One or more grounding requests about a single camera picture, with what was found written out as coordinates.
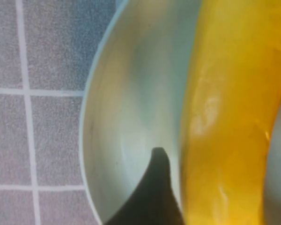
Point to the grey white-grid tablecloth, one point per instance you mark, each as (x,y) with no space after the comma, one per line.
(49,140)

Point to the yellow plastic banana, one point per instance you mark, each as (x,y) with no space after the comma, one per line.
(224,117)

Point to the pale green round plate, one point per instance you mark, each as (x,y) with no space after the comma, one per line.
(131,93)

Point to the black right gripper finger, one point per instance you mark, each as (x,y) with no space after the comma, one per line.
(154,192)

